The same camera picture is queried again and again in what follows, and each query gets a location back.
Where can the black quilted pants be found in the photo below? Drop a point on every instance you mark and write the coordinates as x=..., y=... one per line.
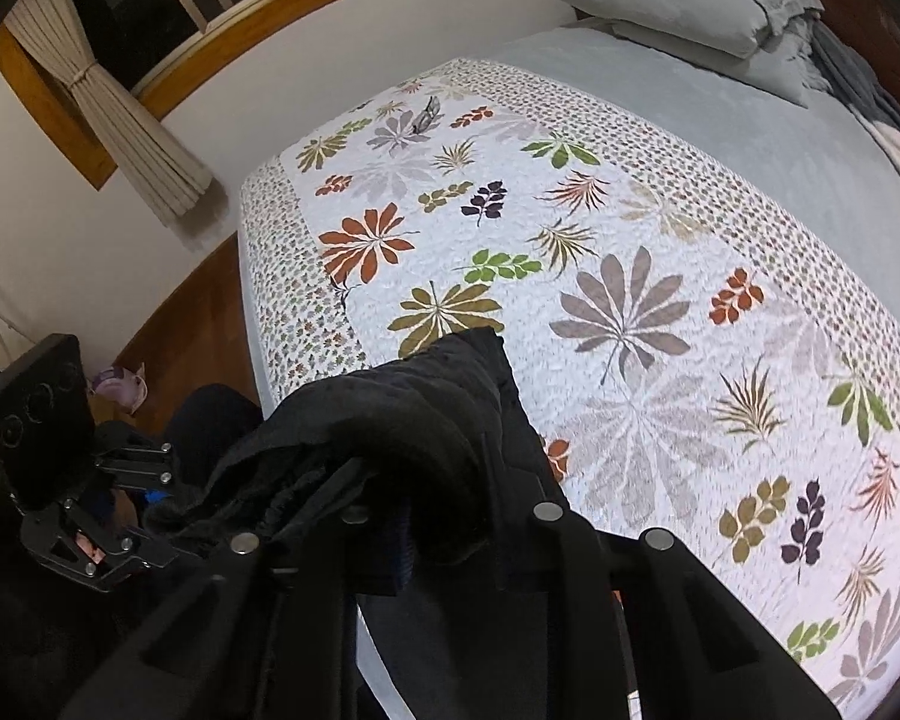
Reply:
x=423, y=482

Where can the beige side curtain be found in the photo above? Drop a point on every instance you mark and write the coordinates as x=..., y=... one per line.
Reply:
x=167, y=176

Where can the floral quilted bedspread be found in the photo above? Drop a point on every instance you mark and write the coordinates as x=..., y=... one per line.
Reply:
x=607, y=329

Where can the grey-blue bed with sheet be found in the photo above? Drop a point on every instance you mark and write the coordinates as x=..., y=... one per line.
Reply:
x=682, y=165

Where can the dark grey and white blanket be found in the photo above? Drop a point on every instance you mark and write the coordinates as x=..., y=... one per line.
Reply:
x=856, y=85

